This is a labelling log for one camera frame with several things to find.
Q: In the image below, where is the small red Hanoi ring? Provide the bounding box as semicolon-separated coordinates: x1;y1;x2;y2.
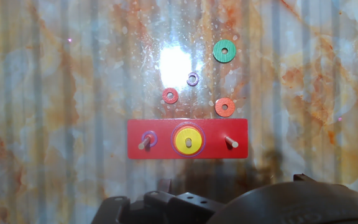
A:
162;87;180;105

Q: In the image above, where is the red wooden Hanoi base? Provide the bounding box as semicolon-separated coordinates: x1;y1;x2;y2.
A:
127;118;249;160

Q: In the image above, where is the orange Hanoi ring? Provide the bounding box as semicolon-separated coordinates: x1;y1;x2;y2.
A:
214;97;236;118

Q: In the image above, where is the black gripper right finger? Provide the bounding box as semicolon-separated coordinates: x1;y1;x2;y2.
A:
143;190;226;224

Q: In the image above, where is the purple ring on peg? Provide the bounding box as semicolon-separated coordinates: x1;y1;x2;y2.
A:
140;130;158;148

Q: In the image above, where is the large purple Hanoi disc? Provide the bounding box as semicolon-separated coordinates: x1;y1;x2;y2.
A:
170;121;206;158

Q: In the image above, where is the orange stacked Hanoi disc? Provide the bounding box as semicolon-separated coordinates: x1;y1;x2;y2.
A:
173;124;202;152

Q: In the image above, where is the yellow Hanoi disc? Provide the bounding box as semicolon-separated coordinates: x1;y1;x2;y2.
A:
175;127;203;156

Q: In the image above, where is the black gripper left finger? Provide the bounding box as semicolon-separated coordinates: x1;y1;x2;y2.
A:
91;195;132;224

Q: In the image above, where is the tiny purple Hanoi ring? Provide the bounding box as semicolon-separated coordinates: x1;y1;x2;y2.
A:
186;72;200;87

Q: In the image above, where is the marble pattern table mat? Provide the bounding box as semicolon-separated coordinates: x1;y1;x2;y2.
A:
0;0;358;224

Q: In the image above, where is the green Hanoi ring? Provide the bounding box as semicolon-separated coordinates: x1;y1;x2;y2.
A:
213;39;237;64

